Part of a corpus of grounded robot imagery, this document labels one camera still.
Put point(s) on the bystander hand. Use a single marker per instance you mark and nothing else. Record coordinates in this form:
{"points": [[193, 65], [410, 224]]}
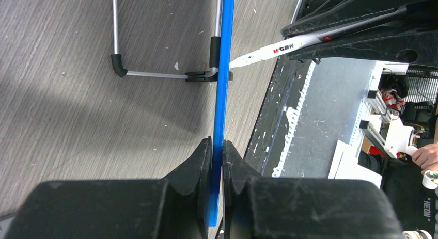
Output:
{"points": [[426, 158]]}

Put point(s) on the slotted aluminium cable duct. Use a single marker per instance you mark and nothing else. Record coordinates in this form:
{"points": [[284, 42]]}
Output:
{"points": [[294, 114]]}

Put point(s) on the white marker pen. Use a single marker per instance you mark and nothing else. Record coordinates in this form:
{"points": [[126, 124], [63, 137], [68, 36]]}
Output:
{"points": [[392, 19]]}

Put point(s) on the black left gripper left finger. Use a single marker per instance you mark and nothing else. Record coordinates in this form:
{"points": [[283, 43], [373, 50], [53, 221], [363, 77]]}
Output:
{"points": [[174, 206]]}

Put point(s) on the blue framed whiteboard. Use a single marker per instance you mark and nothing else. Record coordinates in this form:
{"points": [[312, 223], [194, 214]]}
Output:
{"points": [[220, 51]]}

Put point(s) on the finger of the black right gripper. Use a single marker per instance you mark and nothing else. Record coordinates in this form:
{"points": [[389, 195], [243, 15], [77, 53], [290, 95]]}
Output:
{"points": [[336, 12], [413, 43]]}

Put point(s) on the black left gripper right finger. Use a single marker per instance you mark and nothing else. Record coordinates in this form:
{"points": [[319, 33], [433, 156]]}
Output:
{"points": [[265, 207]]}

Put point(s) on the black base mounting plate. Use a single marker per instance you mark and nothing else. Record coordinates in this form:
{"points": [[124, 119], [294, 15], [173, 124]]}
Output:
{"points": [[271, 137]]}

